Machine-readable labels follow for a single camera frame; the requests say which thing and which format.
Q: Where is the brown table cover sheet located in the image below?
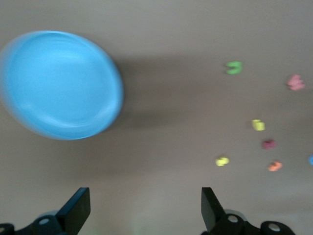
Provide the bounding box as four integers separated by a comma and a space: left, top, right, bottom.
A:
0, 0, 313, 235

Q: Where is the pink foam letter W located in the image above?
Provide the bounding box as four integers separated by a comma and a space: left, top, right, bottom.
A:
287, 74, 306, 91

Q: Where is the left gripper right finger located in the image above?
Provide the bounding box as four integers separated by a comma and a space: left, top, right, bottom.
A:
200, 187, 294, 235

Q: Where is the blue plate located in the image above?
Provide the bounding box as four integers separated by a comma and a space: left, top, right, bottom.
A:
0, 30, 124, 141

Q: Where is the yellow foam number 2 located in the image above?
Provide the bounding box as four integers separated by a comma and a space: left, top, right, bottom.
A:
215, 156, 230, 167

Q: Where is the yellow foam letter i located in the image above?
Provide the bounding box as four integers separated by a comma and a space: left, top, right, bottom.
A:
251, 119, 266, 132

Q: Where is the green foam letter u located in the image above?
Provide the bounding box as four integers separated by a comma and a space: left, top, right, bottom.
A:
224, 61, 244, 74

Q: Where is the orange foam letter c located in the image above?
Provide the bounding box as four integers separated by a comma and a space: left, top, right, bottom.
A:
268, 161, 283, 171

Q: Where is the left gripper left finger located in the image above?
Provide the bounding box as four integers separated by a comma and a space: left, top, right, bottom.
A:
0, 187, 91, 235

